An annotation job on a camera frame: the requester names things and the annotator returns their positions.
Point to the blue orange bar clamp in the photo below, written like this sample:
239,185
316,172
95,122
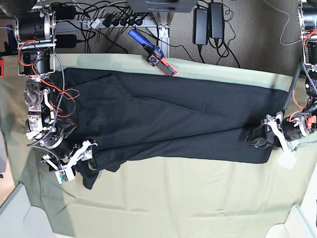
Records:
155,55

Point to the blue clamp at left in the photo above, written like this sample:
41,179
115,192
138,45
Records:
10,46

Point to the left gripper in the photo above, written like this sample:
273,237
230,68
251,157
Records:
284,132

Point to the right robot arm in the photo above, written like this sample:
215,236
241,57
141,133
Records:
46,127

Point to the light green table cloth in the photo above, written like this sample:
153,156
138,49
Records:
157,197

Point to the white bin lower left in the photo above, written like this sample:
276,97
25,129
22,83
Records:
19,219

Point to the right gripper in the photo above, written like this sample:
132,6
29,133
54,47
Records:
60,152

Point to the white bin lower right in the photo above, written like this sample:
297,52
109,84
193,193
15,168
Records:
301,222

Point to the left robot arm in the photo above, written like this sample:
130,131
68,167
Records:
307,14

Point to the white bin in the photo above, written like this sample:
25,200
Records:
301,222
19,219

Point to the black camera mount top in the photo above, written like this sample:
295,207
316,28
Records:
162,5

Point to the aluminium frame post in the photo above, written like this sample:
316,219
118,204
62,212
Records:
163,21

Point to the black power adapter one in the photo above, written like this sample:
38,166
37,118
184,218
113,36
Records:
200,26

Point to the black power brick left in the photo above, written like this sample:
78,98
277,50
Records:
66,41

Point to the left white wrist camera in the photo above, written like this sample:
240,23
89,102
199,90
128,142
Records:
287,160

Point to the white power strip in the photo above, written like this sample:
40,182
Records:
112,21

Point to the dark navy T-shirt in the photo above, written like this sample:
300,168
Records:
140,116

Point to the black power adapter two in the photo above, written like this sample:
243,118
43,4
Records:
216,20

